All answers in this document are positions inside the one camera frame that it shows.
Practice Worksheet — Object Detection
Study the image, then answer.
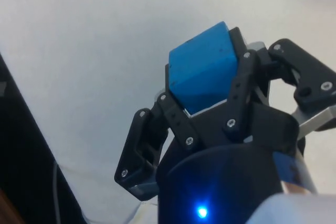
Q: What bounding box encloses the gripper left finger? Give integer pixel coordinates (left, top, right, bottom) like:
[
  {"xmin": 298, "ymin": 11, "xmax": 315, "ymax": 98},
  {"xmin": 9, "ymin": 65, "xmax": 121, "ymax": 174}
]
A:
[{"xmin": 114, "ymin": 62, "xmax": 203, "ymax": 201}]

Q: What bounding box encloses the blue block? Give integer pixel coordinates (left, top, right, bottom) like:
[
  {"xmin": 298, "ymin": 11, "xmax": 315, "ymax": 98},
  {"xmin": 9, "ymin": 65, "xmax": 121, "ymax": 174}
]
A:
[{"xmin": 169, "ymin": 21, "xmax": 239, "ymax": 116}]

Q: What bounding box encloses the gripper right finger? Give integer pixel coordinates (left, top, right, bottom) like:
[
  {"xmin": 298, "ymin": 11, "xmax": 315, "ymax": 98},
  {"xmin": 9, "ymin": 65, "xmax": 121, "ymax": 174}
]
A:
[{"xmin": 222, "ymin": 26, "xmax": 336, "ymax": 141}]

